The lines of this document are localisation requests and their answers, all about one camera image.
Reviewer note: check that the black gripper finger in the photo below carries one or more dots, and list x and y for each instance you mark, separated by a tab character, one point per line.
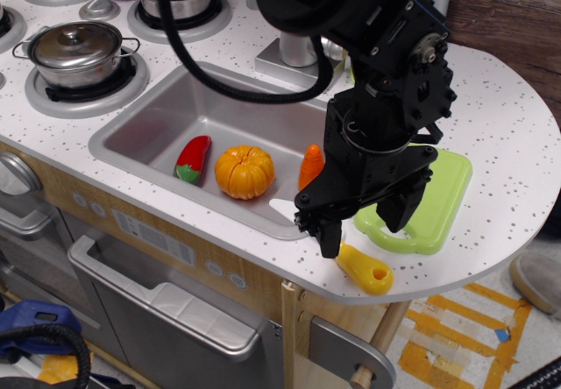
326	231
398	208

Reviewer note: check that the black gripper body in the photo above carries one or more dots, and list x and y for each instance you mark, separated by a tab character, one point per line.
369	149

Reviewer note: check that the white knife yellow handle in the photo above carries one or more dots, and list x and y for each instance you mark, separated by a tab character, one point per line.
352	273

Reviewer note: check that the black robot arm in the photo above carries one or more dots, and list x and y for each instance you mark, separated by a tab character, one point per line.
397	48

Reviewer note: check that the green plastic cutting board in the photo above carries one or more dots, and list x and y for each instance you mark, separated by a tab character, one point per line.
428	228

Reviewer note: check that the orange toy carrot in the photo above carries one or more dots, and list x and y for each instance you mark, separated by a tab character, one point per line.
311	166

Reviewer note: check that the orange toy pumpkin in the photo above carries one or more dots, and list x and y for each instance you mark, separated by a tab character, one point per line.
244	172

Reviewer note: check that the grey side hook panel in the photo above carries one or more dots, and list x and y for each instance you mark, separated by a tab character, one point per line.
342	353

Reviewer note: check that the silver toy faucet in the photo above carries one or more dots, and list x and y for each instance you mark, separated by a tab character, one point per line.
291	59

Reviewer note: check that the red toy chili pepper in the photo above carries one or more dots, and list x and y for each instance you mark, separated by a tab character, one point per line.
188	166

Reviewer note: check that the grey slipper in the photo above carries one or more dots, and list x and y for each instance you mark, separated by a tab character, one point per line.
537	278

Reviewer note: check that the grey toy oven door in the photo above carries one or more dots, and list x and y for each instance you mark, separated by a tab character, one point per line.
174	331

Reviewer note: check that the silver toy sink basin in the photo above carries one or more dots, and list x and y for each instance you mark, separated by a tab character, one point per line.
147	138

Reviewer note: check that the front stove burner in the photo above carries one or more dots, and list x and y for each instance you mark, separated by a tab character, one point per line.
112	94

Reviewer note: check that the rear right stove burner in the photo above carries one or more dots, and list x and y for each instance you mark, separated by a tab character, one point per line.
202	26

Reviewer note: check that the grey left cabinet door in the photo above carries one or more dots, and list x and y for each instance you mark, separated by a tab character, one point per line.
34	244

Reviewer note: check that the steel pot with lid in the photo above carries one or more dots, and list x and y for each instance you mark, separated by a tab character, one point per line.
79	54

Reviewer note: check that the silver stove knob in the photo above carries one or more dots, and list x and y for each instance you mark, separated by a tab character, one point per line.
99	10

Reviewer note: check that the blue plastic object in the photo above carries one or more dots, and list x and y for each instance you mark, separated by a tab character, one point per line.
39	327

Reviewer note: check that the left edge stove burner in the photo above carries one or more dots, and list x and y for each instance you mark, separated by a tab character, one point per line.
13	28

